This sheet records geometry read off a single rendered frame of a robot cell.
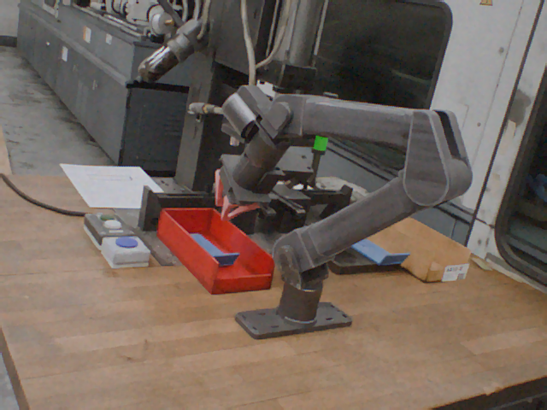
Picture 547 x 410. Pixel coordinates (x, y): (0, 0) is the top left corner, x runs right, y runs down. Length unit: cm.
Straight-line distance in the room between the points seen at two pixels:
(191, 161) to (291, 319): 68
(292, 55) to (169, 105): 325
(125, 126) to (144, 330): 358
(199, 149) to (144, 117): 295
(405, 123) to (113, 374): 50
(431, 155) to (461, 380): 38
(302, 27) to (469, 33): 66
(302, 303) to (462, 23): 109
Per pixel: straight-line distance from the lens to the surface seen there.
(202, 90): 154
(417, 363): 104
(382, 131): 88
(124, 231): 120
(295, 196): 141
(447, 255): 145
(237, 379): 87
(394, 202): 88
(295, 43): 130
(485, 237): 166
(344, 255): 132
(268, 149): 98
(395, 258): 133
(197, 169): 155
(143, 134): 450
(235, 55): 141
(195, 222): 129
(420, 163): 84
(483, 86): 177
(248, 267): 118
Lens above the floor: 138
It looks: 18 degrees down
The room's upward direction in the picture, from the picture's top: 12 degrees clockwise
